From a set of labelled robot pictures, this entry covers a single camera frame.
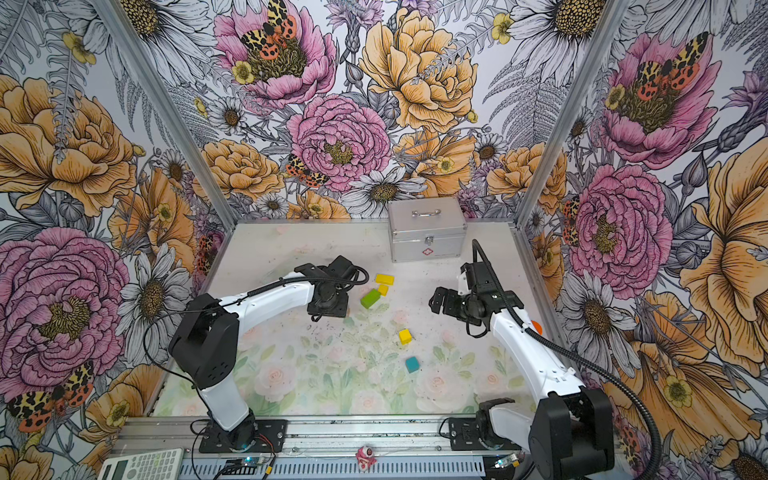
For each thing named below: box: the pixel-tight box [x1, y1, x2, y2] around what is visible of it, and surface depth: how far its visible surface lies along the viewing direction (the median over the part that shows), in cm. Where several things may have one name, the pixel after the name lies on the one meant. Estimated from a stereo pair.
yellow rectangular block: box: [375, 274, 395, 286], surface depth 107 cm
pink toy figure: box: [356, 446, 377, 472], surface depth 69 cm
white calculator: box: [98, 448, 185, 480], surface depth 70 cm
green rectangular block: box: [360, 288, 381, 309], surface depth 101 cm
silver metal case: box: [387, 197, 467, 263], surface depth 107 cm
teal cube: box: [405, 356, 421, 374], surface depth 87 cm
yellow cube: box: [399, 328, 413, 345], surface depth 91 cm
